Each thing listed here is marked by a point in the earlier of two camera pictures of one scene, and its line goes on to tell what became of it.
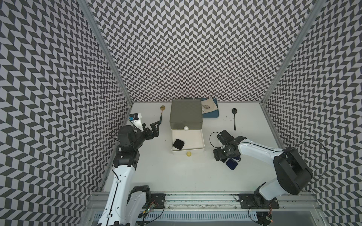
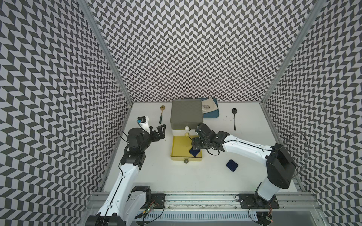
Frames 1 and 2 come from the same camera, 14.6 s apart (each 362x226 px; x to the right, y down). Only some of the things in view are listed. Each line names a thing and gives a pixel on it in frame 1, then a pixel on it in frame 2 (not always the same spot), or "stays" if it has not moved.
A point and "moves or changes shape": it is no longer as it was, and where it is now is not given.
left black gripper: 149,136 → 161,134
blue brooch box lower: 231,164 stays
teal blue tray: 213,114 stays
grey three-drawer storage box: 186,121 moves or changes shape
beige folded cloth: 209,102 stays
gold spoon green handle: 162,108 stays
